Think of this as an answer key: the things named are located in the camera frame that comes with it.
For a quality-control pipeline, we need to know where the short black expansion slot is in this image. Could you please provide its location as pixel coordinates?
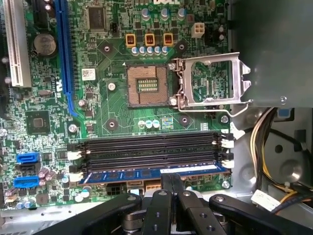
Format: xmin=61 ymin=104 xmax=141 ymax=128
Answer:
xmin=33 ymin=0 xmax=54 ymax=28

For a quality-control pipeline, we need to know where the RAM slot with black clips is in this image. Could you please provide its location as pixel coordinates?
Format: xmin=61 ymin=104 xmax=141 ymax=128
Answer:
xmin=69 ymin=152 xmax=235 ymax=173
xmin=67 ymin=132 xmax=235 ymax=152

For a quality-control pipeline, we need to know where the green motherboard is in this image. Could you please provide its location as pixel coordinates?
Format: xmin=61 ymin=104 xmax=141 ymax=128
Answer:
xmin=0 ymin=0 xmax=233 ymax=211

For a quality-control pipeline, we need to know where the grey power supply unit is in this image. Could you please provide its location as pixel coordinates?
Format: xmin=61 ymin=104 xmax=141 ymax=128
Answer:
xmin=227 ymin=0 xmax=313 ymax=108

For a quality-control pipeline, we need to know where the blue RAM stick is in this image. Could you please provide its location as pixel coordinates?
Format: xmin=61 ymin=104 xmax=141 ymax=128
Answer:
xmin=78 ymin=164 xmax=233 ymax=186

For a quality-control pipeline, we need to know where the white expansion slot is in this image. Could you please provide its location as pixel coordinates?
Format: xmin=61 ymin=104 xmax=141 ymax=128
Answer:
xmin=3 ymin=0 xmax=32 ymax=88

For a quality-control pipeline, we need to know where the blue expansion slot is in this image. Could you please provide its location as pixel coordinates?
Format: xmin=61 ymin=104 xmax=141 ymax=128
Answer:
xmin=54 ymin=0 xmax=79 ymax=117

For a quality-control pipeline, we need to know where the black PC case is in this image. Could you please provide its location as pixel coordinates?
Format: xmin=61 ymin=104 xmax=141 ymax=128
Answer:
xmin=0 ymin=0 xmax=313 ymax=235

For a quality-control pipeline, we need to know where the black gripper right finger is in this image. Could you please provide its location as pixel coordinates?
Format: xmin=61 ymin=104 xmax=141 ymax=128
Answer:
xmin=172 ymin=172 xmax=291 ymax=235

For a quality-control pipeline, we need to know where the locking lever wire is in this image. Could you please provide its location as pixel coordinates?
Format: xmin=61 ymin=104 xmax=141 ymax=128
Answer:
xmin=177 ymin=99 xmax=254 ymax=118

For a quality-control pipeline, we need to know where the power supply wire bundle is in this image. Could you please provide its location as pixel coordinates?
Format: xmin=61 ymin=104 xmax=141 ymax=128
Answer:
xmin=250 ymin=107 xmax=313 ymax=211

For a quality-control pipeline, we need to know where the silver coin cell battery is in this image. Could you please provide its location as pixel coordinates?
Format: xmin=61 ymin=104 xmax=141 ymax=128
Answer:
xmin=33 ymin=33 xmax=58 ymax=58

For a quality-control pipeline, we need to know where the CPU socket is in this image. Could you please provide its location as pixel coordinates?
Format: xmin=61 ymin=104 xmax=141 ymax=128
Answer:
xmin=125 ymin=64 xmax=171 ymax=108

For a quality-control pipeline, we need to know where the metal socket cover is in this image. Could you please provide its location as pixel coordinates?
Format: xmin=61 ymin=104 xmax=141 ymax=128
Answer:
xmin=175 ymin=51 xmax=252 ymax=107

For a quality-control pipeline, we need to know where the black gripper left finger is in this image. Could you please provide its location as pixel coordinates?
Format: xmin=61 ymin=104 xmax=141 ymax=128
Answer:
xmin=34 ymin=172 xmax=174 ymax=235

